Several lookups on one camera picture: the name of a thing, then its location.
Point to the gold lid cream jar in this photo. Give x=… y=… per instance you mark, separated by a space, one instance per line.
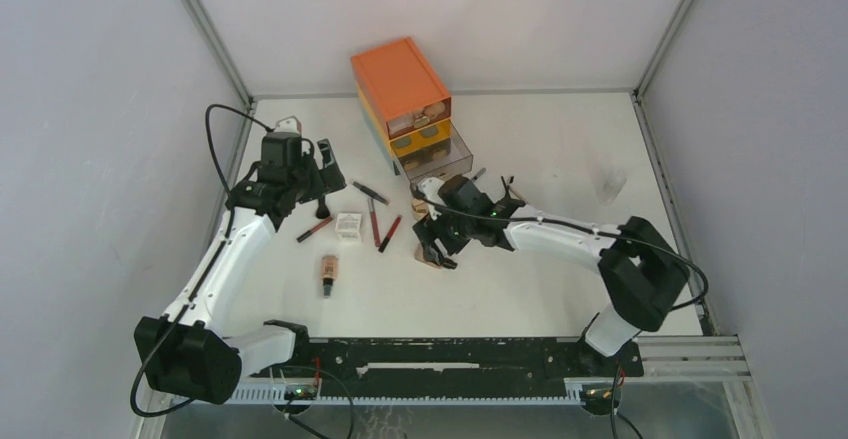
x=419 y=209

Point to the wooden handle brush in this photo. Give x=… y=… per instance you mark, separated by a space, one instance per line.
x=514 y=192

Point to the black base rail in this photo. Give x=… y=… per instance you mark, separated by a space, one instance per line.
x=454 y=368

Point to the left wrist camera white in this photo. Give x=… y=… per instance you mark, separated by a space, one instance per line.
x=290 y=125

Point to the pink lip gloss tube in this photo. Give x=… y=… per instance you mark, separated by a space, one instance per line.
x=374 y=222

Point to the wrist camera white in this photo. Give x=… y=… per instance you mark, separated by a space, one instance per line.
x=427 y=190
x=290 y=125

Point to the clear top drawer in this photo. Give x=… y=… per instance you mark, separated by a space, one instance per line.
x=418 y=118

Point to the black powder brush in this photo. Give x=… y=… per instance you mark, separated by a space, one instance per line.
x=322 y=211

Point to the dark concealer stick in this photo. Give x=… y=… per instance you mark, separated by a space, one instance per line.
x=371 y=193

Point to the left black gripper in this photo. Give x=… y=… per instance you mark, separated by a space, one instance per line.
x=326 y=180

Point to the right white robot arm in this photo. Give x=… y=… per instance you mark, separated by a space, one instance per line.
x=642 y=276

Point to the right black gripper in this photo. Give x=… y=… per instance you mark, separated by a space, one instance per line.
x=429 y=229

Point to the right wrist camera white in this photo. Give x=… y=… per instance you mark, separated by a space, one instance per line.
x=427 y=190

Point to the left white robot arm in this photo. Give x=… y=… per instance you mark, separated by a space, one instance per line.
x=184 y=351

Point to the orange three-drawer organizer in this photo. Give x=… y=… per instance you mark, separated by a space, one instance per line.
x=392 y=79

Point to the BB cream tube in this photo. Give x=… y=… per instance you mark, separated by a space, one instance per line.
x=328 y=274

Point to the clear drawer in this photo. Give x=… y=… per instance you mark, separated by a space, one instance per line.
x=418 y=118
x=437 y=151

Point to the small white box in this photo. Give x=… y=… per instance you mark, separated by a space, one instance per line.
x=348 y=227

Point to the red lipstick black cap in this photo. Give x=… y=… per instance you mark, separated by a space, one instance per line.
x=391 y=232

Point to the beige foundation tube black cap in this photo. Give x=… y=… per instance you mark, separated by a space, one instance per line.
x=433 y=257

